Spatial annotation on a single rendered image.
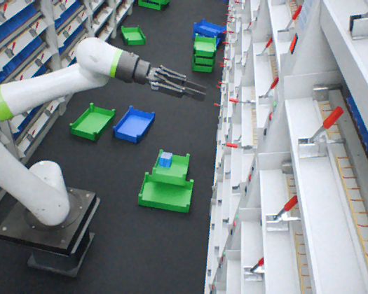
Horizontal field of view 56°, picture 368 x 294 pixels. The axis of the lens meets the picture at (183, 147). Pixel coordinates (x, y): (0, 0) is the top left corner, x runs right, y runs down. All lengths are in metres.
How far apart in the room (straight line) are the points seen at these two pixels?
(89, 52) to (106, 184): 1.22
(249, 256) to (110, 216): 1.27
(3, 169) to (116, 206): 1.00
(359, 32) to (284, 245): 0.39
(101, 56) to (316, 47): 0.68
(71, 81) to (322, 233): 0.98
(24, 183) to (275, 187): 0.83
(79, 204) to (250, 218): 0.93
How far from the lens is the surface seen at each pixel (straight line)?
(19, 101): 1.26
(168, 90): 1.11
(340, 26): 0.52
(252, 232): 0.94
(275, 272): 0.66
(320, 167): 0.56
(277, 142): 0.77
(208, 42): 3.61
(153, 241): 1.95
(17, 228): 1.66
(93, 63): 1.14
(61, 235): 1.58
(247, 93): 1.45
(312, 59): 0.68
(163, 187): 2.18
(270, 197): 0.76
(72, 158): 2.39
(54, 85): 1.25
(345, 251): 0.47
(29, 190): 1.29
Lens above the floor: 1.63
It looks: 41 degrees down
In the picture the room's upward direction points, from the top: 8 degrees clockwise
